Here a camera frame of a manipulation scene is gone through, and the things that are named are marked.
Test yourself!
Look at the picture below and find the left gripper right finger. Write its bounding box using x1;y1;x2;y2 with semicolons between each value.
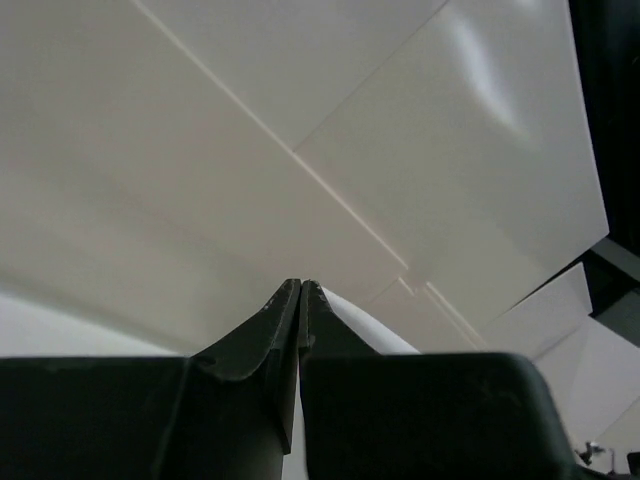
298;281;580;479

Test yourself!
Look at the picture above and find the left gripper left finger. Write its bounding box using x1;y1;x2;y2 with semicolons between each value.
1;279;301;479

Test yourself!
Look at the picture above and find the white tank top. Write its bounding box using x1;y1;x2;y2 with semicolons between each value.
282;288;419;480

